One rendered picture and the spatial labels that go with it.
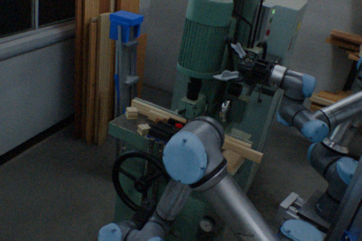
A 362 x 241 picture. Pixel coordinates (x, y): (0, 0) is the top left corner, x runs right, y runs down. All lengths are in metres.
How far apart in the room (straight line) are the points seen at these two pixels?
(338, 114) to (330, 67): 2.54
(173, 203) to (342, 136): 0.75
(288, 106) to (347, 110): 0.19
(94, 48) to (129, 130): 1.35
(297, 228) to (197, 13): 0.84
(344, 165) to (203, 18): 0.76
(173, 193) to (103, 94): 1.95
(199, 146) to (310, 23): 3.00
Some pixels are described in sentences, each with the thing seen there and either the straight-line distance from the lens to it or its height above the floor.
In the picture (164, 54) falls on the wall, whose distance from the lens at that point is 4.32.
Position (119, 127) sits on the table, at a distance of 1.78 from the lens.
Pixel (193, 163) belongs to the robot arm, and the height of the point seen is 1.26.
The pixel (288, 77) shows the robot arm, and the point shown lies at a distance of 1.42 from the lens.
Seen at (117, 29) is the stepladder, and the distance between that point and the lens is 2.52.
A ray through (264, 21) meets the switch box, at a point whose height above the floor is 1.42.
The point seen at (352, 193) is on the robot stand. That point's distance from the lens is 1.32.
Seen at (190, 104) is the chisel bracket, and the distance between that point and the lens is 1.69.
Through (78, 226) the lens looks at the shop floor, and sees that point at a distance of 2.58.
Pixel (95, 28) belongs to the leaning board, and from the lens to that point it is 2.97.
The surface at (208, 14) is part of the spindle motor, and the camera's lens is 1.54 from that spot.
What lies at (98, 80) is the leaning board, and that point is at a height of 0.55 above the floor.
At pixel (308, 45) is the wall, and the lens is 3.89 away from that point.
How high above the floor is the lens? 1.77
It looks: 27 degrees down
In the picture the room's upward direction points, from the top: 11 degrees clockwise
